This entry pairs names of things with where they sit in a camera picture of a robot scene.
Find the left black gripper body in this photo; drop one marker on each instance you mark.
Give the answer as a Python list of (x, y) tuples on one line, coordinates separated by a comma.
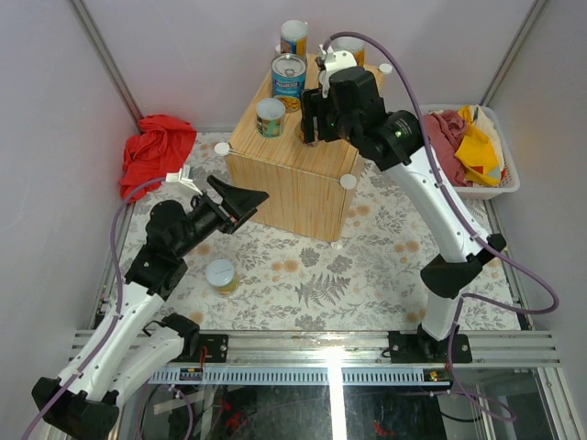
[(209, 218)]

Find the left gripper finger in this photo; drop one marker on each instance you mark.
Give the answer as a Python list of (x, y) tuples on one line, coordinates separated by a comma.
[(227, 192), (245, 204)]

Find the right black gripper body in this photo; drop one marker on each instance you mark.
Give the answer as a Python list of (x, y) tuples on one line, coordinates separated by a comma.
[(340, 125)]

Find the Progresso chicken noodle can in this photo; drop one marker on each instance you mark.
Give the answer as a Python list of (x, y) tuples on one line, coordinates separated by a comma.
[(288, 73)]

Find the small green white-lid can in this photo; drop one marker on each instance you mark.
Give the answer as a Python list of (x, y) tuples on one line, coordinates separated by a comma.
[(270, 117)]

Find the tall yellow congee can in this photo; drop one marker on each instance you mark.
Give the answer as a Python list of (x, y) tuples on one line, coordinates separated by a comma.
[(353, 45)]

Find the fruit can silver bottom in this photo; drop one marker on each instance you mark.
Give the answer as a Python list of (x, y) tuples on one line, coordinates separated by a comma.
[(310, 143)]

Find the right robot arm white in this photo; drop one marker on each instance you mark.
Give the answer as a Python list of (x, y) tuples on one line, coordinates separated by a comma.
[(397, 148)]

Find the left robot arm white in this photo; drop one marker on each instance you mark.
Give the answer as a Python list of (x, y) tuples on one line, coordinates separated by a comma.
[(85, 399)]

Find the wooden grain cabinet box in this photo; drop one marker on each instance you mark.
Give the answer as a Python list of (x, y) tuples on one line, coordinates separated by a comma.
[(302, 181)]

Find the white corner connector front-left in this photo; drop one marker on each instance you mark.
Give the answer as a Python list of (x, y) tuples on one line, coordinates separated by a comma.
[(222, 148)]

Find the short yellow silver-top can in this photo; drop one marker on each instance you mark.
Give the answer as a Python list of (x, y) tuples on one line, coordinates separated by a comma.
[(222, 276)]

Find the white corner connector front-right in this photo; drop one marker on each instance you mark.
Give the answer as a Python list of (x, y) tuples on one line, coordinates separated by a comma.
[(348, 181)]

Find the red crumpled cloth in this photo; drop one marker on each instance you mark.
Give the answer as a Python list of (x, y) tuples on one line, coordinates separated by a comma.
[(163, 145)]

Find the pink cloth in basket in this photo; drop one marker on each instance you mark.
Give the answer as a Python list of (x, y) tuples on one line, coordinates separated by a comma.
[(446, 130)]

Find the white cloth in basket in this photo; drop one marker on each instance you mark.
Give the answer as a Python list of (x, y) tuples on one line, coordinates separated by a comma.
[(485, 124)]

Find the yellow cloth in basket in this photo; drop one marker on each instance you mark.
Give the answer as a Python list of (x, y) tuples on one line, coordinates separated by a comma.
[(476, 154)]

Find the white plastic basket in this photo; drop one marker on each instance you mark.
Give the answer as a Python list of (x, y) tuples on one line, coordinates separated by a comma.
[(509, 183)]

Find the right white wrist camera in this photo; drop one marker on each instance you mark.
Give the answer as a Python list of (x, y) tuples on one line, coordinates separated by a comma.
[(330, 61)]

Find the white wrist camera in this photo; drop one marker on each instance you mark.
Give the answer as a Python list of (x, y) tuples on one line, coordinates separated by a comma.
[(183, 180), (330, 61)]

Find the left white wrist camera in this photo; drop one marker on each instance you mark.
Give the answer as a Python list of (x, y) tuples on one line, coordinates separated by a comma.
[(183, 180)]

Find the aluminium mounting rail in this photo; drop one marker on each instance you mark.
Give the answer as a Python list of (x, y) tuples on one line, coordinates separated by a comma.
[(485, 349)]

